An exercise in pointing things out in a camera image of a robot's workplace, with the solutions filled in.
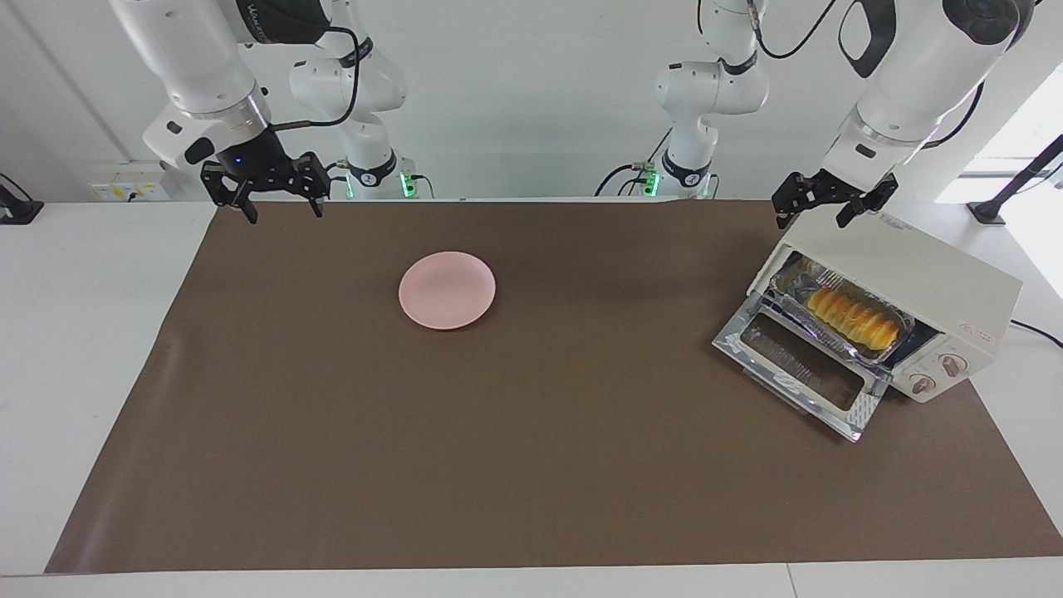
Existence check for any aluminium foil tray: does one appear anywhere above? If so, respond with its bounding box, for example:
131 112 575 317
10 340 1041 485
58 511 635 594
768 256 914 364

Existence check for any white wall socket box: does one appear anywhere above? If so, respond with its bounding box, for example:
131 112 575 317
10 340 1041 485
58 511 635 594
90 162 171 203

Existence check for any golden ridged bread loaf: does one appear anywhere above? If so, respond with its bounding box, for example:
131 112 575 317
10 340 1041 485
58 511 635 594
807 287 902 350

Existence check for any brown table mat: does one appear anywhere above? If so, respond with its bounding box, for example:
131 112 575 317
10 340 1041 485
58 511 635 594
44 199 1063 574

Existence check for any cream toaster oven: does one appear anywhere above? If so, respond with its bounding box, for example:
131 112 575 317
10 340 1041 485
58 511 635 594
747 208 1024 404

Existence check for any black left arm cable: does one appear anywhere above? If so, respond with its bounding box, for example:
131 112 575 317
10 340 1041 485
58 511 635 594
745 0 840 61

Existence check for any black table clamp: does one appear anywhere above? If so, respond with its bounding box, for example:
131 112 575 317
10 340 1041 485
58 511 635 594
0 173 44 225

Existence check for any glass oven door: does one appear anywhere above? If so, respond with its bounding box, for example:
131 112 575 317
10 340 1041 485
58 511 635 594
712 292 891 443

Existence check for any pink round plate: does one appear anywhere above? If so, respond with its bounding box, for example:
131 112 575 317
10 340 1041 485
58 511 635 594
399 252 497 331

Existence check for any black arm base cable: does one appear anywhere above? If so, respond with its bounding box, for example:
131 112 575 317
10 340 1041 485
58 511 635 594
594 129 674 198

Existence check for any black oven power cable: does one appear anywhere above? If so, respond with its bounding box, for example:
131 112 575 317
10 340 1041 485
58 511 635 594
1009 320 1063 348

